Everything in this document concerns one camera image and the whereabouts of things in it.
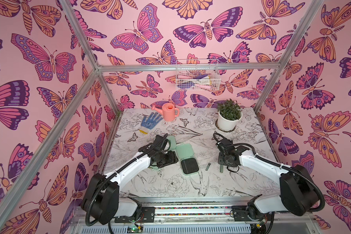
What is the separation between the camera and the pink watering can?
3.56 feet

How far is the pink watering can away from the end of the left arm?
39 centimetres

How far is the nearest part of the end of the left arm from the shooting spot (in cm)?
61
